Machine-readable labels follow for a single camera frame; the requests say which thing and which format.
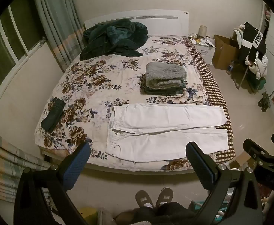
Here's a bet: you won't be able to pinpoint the dark green slippers pair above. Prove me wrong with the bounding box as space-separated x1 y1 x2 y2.
257 92 271 112

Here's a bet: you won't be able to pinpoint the person's left slipper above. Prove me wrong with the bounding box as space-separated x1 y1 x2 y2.
135 190 154 208

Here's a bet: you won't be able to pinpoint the person's slipper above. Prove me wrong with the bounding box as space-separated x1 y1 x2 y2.
135 190 154 208
156 187 174 207

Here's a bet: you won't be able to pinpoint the chair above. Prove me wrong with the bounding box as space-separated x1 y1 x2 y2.
229 28 267 95

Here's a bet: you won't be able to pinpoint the large cardboard box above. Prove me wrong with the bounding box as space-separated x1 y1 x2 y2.
211 35 239 70

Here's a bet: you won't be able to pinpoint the small cardboard box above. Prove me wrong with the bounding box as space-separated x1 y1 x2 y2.
229 152 257 171

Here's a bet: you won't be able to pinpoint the person's right slipper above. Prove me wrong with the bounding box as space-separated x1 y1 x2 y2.
156 187 174 207

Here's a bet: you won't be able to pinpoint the dark folded pants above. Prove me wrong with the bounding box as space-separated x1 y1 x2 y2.
41 97 66 132

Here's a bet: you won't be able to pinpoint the white nightstand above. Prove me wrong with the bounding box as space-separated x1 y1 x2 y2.
189 37 216 65

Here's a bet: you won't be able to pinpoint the white bed headboard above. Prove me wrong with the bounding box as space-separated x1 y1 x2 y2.
84 10 189 38

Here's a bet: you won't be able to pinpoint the white pants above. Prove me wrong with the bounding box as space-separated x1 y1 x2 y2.
105 103 229 163

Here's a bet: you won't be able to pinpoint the grey fluffy blanket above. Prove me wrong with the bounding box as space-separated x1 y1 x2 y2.
144 62 187 90

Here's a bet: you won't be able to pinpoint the window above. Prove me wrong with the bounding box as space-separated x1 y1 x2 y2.
0 0 46 108

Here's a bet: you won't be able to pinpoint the dark green quilted blanket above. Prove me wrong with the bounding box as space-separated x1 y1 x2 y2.
79 19 149 61

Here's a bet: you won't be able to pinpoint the yellow bag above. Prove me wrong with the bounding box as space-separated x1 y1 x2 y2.
78 206 97 225

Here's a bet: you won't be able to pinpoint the person's legs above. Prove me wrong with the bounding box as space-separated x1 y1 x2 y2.
118 202 198 225

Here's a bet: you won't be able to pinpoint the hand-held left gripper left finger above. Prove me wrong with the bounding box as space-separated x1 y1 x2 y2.
13 141 91 225

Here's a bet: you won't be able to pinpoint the teal cloth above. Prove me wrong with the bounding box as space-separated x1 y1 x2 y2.
253 76 267 91

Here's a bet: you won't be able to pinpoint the white fluffy cloth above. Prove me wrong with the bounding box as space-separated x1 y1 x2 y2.
233 27 245 50

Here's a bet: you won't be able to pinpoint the dark green folded cloth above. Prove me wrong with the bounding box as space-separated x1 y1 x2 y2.
143 84 185 96

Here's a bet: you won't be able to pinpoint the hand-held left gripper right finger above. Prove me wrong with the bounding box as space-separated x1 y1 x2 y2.
186 142 264 225

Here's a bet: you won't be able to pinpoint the green striped curtain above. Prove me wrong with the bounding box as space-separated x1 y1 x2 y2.
31 0 86 72
0 127 50 203

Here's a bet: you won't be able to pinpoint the white puffy jacket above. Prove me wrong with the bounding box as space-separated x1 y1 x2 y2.
245 54 269 80

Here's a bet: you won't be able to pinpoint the floral bedsheet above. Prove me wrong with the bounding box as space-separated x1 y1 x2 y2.
35 36 222 171

